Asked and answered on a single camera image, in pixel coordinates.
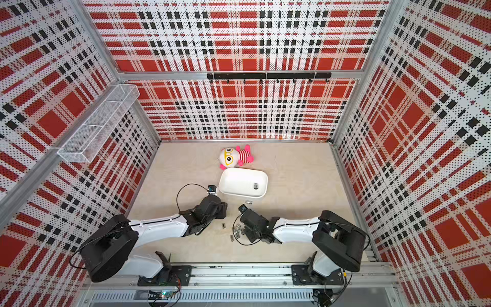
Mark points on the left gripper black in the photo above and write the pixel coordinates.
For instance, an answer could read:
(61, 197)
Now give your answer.
(222, 208)

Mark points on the black hook rail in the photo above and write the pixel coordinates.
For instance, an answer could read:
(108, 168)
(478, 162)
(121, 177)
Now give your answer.
(269, 75)

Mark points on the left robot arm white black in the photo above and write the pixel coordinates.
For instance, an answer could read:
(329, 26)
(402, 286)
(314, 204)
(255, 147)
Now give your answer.
(110, 250)

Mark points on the pink striped plush doll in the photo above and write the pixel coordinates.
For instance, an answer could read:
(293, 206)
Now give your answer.
(235, 157)

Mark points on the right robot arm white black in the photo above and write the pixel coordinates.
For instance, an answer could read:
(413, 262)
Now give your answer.
(340, 243)

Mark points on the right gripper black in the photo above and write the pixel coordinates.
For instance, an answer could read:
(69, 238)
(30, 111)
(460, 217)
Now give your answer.
(249, 234)

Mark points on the green circuit board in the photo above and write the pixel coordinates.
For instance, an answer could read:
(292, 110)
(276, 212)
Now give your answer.
(159, 295)

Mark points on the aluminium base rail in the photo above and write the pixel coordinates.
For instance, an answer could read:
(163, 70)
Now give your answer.
(260, 284)

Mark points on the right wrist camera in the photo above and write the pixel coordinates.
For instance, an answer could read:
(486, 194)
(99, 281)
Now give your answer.
(243, 208)

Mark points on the white plastic storage box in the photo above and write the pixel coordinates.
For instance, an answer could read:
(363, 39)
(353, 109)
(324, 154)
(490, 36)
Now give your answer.
(240, 181)

